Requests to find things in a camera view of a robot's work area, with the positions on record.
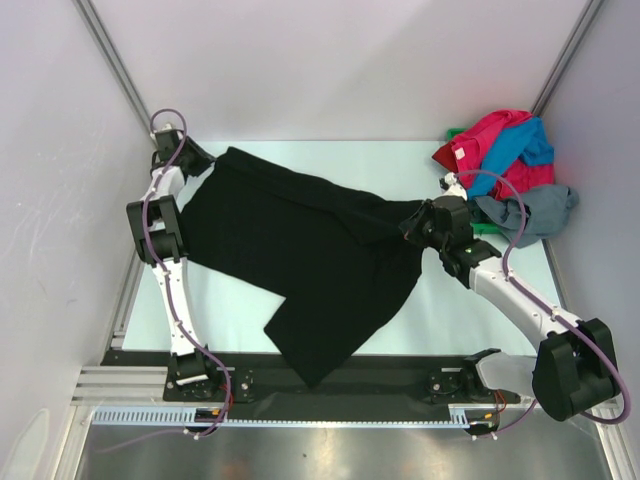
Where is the black t shirt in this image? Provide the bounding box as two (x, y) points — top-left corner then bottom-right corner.
(181, 147), (422, 387)

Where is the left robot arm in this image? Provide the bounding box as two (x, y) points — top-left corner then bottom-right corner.
(126, 125), (221, 400)

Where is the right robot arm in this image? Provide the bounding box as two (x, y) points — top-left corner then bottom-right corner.
(400, 195), (632, 425)

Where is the green plastic bin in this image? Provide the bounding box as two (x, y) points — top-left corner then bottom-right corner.
(446, 128), (500, 235)

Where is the pink t shirt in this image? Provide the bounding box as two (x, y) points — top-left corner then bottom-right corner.
(432, 109), (554, 200)

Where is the grey t shirt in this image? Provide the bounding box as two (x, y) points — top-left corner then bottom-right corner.
(468, 184), (579, 248)

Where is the blue t shirt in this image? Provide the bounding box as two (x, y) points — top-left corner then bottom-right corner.
(460, 117), (554, 200)

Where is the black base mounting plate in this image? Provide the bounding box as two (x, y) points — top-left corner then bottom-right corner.
(102, 349), (536, 424)

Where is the left aluminium corner post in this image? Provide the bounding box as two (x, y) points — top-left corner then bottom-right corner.
(71, 0), (157, 148)

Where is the aluminium corner post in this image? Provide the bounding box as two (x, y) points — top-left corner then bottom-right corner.
(71, 0), (157, 148)
(531, 0), (608, 117)

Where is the aluminium frame rail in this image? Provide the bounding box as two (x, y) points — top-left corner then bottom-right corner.
(69, 364), (619, 421)

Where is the right aluminium corner post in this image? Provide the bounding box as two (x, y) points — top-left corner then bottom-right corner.
(531, 0), (608, 117)

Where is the white slotted cable duct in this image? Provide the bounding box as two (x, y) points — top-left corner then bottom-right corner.
(92, 406), (496, 429)

